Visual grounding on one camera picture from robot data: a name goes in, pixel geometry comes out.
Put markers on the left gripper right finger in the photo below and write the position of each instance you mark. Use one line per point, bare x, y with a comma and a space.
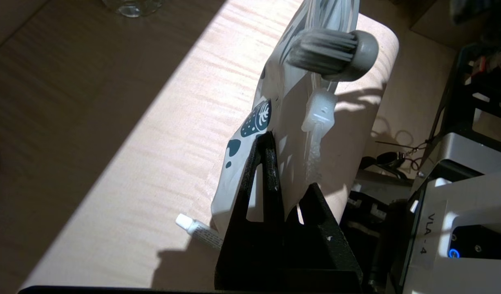
320, 245

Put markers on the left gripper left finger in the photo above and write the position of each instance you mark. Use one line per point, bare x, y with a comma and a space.
250, 245

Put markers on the white leaf-print plastic bag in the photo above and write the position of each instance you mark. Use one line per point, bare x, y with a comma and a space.
291, 122

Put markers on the grey toothbrush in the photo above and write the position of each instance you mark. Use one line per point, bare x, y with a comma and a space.
356, 53

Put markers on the robot base chassis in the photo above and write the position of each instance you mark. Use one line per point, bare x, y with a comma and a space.
459, 196

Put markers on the beige wooden shelf cabinet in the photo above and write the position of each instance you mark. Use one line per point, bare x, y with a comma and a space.
132, 163

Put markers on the small clear water bottle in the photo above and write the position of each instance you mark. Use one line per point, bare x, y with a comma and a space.
132, 6

